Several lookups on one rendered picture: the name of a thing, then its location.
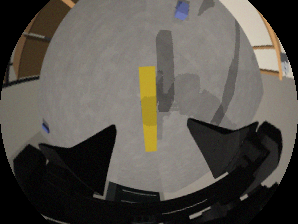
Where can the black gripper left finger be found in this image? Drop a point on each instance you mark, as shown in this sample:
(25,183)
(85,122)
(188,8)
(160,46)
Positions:
(88,161)

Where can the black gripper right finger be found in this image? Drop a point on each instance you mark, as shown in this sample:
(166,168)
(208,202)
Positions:
(218,145)

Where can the yellow bar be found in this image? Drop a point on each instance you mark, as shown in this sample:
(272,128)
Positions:
(149,106)

